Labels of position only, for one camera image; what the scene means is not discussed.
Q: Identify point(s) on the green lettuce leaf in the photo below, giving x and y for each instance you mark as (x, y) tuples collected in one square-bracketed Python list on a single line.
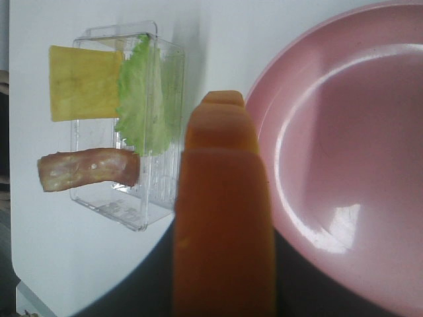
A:
[(143, 119)]

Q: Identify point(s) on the bread slice with brown crust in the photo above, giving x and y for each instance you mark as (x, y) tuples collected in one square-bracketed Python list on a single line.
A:
[(224, 261)]

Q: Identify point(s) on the bacon strip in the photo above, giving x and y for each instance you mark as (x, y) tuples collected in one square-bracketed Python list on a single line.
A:
[(65, 170)]

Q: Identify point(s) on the left clear plastic tray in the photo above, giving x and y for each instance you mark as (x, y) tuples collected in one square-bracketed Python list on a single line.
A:
[(152, 197)]

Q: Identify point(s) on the pink round plate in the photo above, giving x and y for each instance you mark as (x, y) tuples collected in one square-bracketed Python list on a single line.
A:
[(339, 120)]

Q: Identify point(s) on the yellow cheese slice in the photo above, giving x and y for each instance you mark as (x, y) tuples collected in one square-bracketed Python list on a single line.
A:
[(83, 83)]

